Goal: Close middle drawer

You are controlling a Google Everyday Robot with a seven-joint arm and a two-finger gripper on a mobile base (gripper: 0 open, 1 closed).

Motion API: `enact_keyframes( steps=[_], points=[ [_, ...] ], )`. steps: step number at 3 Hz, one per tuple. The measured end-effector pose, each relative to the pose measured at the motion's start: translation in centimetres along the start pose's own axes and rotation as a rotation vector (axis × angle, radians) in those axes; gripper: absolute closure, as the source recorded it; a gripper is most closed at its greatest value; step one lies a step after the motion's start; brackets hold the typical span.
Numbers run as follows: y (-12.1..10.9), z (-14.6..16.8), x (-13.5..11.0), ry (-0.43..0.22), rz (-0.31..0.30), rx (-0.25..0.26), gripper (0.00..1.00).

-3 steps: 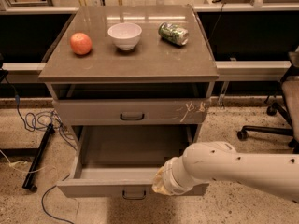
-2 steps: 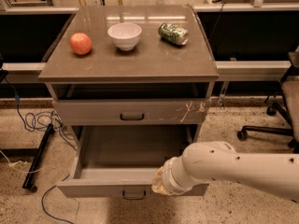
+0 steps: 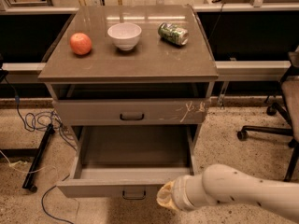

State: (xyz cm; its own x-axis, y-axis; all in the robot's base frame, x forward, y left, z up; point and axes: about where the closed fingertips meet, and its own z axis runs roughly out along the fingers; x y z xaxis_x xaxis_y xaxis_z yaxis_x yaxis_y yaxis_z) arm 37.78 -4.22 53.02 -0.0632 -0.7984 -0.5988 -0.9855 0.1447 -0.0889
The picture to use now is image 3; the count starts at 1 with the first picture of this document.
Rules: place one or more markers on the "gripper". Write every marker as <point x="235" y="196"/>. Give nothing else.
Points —
<point x="177" y="192"/>

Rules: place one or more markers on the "grey drawer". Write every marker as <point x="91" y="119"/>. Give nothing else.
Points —
<point x="131" y="162"/>
<point x="132" y="112"/>

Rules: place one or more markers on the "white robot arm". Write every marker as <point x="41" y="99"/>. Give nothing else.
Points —
<point x="221" y="184"/>

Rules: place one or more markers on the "grey drawer cabinet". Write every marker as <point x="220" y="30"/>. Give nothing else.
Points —
<point x="153" y="69"/>

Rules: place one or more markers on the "black stand leg with wheel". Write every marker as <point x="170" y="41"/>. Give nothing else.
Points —
<point x="35" y="153"/>

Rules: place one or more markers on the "green soda can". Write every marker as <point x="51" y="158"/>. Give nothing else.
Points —
<point x="173" y="33"/>

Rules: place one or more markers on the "white bowl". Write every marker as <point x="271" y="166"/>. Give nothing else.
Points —
<point x="124" y="36"/>

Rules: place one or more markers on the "red apple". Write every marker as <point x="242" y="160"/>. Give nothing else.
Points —
<point x="80" y="44"/>

